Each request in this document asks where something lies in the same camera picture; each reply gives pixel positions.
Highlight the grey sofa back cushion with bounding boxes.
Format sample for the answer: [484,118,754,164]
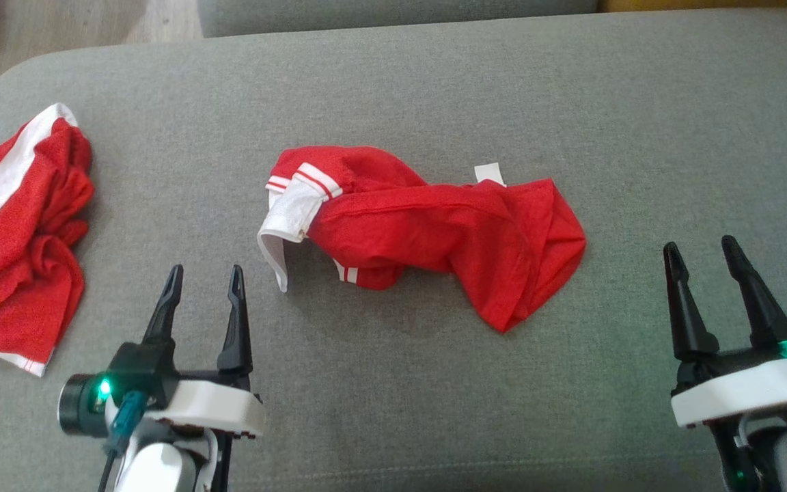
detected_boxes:
[197,0,599,38]

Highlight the red shorts white stripes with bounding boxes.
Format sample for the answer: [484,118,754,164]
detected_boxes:
[0,102,96,378]

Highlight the yellow sofa cushion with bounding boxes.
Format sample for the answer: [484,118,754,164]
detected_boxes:
[598,0,787,13]

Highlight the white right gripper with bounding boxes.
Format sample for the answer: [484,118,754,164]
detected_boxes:
[663,235,787,430]

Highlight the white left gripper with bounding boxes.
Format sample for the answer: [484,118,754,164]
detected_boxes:
[59,264,264,438]

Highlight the grey fabric sofa seat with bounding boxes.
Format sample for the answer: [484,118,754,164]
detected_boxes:
[0,8,787,492]

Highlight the red shirt white sleeves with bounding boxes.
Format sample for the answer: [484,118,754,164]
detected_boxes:
[257,145,587,334]

